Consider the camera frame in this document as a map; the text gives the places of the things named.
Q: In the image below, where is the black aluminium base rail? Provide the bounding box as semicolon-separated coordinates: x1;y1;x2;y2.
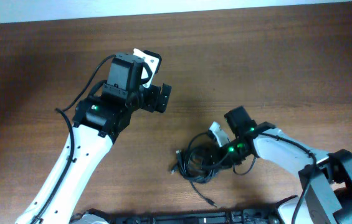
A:
69;203;285;224

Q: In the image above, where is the thick black cable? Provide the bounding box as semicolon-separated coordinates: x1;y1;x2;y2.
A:
171;131;226;184

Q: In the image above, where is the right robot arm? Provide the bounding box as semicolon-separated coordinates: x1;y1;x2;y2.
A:
209;106;352;223

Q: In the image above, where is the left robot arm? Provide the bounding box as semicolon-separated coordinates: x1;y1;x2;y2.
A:
16;49;171;223

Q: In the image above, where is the thin black cable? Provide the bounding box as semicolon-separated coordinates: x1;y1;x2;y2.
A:
175;149;219;208

